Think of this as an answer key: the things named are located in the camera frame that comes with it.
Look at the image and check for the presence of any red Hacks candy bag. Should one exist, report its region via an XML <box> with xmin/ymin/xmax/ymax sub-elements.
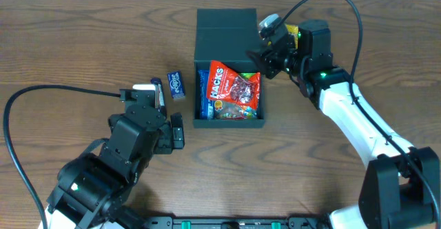
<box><xmin>205</xmin><ymin>61</ymin><xmax>261</xmax><ymax>110</ymax></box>

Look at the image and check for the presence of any long blue snack bar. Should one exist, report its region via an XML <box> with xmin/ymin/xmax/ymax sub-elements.
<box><xmin>198</xmin><ymin>70</ymin><xmax>214</xmax><ymax>120</ymax></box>

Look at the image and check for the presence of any Haribo gummy worms bag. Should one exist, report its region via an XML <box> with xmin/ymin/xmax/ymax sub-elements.
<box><xmin>214</xmin><ymin>73</ymin><xmax>260</xmax><ymax>120</ymax></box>

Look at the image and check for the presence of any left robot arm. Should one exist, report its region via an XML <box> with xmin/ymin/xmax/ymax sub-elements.
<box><xmin>40</xmin><ymin>84</ymin><xmax>185</xmax><ymax>228</ymax></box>

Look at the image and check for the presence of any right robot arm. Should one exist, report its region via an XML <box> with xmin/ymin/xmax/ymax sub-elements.
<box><xmin>248</xmin><ymin>14</ymin><xmax>440</xmax><ymax>228</ymax></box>

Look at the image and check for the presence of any blue Eclipse gum pack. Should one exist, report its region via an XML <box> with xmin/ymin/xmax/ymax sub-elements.
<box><xmin>167</xmin><ymin>71</ymin><xmax>185</xmax><ymax>99</ymax></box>

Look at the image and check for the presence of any yellow candy bag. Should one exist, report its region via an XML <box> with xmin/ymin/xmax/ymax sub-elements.
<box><xmin>267</xmin><ymin>24</ymin><xmax>300</xmax><ymax>49</ymax></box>

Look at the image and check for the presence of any dark blue chocolate bar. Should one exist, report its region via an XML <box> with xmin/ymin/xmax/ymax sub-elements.
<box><xmin>150</xmin><ymin>77</ymin><xmax>167</xmax><ymax>117</ymax></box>

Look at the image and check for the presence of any dark green open box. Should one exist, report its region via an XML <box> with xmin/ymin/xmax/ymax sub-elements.
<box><xmin>193</xmin><ymin>8</ymin><xmax>265</xmax><ymax>129</ymax></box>

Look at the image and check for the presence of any right black cable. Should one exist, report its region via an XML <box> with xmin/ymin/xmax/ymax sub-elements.
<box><xmin>275</xmin><ymin>0</ymin><xmax>441</xmax><ymax>223</ymax></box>

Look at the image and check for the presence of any black cable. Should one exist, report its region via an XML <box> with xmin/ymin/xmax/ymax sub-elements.
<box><xmin>275</xmin><ymin>0</ymin><xmax>441</xmax><ymax>223</ymax></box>
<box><xmin>2</xmin><ymin>84</ymin><xmax>122</xmax><ymax>229</ymax></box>

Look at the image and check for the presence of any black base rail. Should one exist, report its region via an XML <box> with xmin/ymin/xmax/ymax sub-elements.
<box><xmin>142</xmin><ymin>216</ymin><xmax>333</xmax><ymax>229</ymax></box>

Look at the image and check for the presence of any left black cable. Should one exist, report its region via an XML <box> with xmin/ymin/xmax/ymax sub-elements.
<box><xmin>2</xmin><ymin>84</ymin><xmax>122</xmax><ymax>229</ymax></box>

